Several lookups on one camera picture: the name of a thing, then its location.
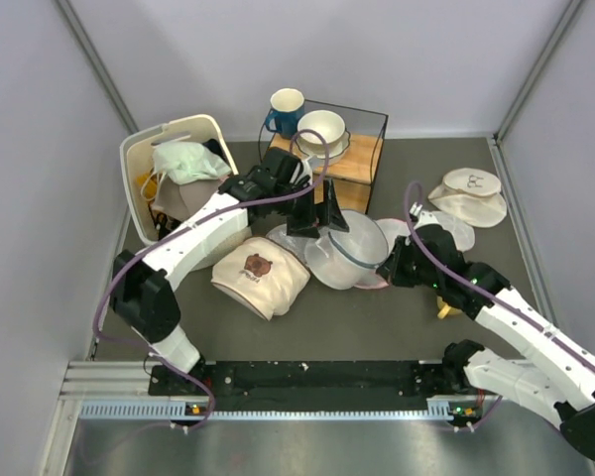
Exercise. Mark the grey slotted cable duct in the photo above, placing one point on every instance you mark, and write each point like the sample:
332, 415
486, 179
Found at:
117, 410

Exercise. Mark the silver round insulated pad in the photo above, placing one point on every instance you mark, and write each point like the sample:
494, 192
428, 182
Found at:
294, 244

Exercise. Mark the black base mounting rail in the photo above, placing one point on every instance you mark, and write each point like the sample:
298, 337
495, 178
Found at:
328, 386

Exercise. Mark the white scalloped plate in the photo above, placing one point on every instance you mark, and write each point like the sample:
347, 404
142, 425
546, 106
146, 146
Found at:
315, 153

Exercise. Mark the black wire wooden shelf rack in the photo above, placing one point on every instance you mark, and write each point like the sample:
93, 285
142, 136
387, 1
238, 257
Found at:
354, 174

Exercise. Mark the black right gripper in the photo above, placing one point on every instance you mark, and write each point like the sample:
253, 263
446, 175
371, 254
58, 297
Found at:
393, 267

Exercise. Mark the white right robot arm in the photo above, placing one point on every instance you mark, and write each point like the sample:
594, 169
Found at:
559, 384

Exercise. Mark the bear print cream bag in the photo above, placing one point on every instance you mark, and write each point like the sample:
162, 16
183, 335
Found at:
261, 275

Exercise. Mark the pink trimmed mesh laundry bag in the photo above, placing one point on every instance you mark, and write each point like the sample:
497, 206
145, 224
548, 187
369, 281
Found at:
462, 233

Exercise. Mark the blue zipper white mesh bag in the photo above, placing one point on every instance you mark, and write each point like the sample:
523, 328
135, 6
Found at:
341, 259

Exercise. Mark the yellow ceramic mug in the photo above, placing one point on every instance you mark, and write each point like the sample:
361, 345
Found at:
445, 309

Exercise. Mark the blue ceramic mug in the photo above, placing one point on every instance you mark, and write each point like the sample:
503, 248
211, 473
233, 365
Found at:
287, 108

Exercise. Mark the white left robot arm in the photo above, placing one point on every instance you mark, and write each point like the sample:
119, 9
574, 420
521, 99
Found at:
142, 291

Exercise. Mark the beige trimmed cream mesh bag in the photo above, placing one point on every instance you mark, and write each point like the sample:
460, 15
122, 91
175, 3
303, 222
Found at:
472, 195

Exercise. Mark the cream plastic laundry basket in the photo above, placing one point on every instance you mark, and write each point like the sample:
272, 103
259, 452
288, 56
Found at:
198, 248

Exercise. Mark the pile of clothes in basket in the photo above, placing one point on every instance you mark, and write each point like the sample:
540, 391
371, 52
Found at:
182, 177

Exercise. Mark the cream ceramic bowl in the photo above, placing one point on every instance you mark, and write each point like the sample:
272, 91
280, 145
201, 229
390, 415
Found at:
322, 124

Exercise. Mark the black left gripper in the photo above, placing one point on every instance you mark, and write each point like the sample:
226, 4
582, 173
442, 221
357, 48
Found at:
306, 224

